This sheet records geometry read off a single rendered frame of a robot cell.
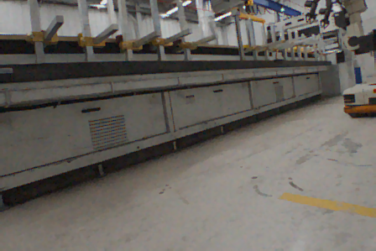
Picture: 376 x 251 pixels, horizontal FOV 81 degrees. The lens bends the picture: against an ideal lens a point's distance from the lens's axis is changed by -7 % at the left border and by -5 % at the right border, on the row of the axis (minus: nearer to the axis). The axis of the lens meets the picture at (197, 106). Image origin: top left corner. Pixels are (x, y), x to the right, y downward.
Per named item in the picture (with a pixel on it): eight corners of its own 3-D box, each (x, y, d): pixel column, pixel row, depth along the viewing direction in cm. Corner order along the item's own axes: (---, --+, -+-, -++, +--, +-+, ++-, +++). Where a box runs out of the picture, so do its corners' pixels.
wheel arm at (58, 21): (65, 24, 94) (64, 14, 94) (56, 23, 91) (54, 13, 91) (44, 50, 125) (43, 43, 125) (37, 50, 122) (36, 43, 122)
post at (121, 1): (135, 71, 146) (124, -3, 143) (130, 71, 143) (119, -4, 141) (133, 72, 148) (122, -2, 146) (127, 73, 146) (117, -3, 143)
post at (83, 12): (95, 64, 128) (83, -19, 125) (88, 64, 125) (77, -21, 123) (92, 65, 130) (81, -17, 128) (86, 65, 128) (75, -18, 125)
